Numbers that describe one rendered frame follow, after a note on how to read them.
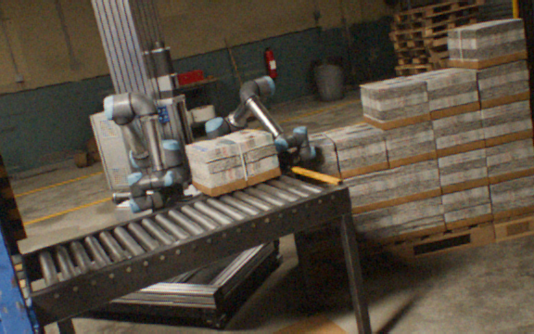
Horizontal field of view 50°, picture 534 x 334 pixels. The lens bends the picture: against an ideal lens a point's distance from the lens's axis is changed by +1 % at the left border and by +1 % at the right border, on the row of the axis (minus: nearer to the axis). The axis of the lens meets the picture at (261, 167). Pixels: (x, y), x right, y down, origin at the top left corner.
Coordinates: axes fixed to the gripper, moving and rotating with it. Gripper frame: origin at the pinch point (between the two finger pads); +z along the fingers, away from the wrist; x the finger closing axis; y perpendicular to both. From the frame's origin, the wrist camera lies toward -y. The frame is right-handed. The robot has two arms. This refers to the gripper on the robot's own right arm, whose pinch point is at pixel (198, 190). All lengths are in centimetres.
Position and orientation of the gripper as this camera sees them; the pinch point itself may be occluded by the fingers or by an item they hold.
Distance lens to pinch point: 292.6
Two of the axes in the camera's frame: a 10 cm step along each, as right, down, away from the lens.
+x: -4.1, -1.1, 9.0
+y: -2.1, -9.6, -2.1
